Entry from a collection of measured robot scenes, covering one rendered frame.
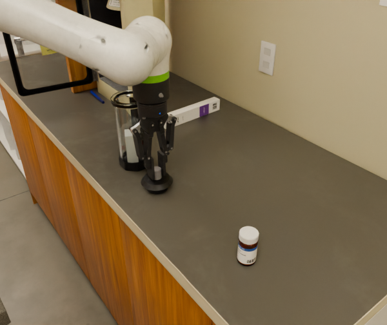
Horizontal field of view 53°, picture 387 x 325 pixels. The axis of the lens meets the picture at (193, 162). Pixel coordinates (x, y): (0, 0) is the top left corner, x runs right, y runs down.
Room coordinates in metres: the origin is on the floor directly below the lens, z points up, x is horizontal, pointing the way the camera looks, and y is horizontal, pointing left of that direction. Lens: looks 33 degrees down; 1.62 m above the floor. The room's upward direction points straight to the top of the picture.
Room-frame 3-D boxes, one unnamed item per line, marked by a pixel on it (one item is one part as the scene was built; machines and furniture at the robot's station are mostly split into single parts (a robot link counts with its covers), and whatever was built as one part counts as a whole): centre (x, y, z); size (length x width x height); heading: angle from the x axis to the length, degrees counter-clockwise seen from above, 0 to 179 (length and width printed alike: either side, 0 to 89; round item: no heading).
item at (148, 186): (0.91, 0.10, 0.97); 0.09 x 0.09 x 0.07
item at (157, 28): (0.90, 0.11, 1.35); 0.13 x 0.11 x 0.14; 167
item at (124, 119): (1.04, 0.18, 1.06); 0.11 x 0.11 x 0.21
